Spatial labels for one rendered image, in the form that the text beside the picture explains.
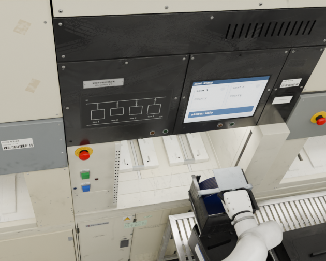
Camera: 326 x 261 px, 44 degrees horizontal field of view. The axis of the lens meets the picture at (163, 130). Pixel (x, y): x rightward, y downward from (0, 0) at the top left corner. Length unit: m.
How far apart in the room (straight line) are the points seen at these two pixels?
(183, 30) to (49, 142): 0.61
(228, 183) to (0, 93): 0.90
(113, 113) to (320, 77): 0.78
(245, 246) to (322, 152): 1.38
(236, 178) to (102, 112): 0.61
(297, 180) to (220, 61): 1.11
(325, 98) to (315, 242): 0.76
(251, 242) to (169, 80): 0.56
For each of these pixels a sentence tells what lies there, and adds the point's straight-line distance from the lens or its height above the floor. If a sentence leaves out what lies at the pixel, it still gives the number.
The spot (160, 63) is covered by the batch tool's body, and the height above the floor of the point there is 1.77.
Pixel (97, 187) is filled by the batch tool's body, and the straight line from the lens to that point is 1.78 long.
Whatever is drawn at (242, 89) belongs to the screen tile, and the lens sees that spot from 1.47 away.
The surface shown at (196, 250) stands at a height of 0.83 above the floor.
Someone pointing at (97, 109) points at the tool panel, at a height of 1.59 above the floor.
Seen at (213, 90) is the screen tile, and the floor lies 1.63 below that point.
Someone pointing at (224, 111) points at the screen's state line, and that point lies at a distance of 1.53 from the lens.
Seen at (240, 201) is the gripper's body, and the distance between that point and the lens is 1.60.
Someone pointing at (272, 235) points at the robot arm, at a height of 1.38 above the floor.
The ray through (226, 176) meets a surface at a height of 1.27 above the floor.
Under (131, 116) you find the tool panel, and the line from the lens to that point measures 1.42.
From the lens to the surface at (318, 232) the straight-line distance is 2.17.
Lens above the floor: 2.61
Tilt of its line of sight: 50 degrees down
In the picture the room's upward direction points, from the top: 11 degrees clockwise
